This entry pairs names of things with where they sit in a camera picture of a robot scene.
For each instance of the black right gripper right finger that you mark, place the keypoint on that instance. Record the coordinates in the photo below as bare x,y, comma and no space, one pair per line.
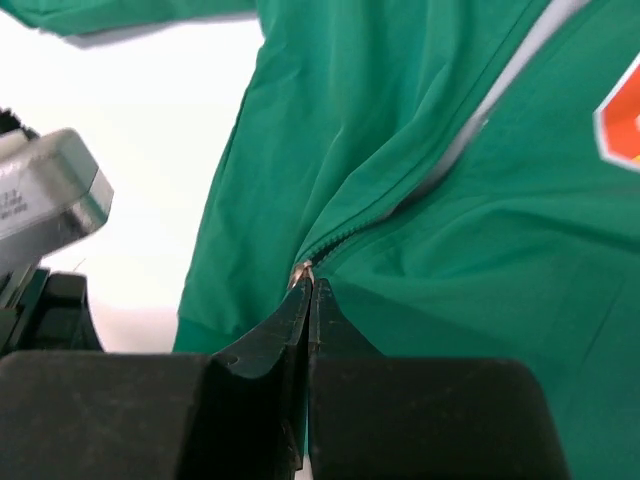
372,416

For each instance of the green zip jacket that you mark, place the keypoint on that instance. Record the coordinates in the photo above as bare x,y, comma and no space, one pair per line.
464,173

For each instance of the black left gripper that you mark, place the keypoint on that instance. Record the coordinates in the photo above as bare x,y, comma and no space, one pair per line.
42,309

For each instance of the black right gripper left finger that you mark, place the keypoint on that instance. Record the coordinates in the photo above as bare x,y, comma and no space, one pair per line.
236,414

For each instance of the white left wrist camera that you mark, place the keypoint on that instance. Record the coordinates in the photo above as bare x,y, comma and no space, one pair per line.
53,194

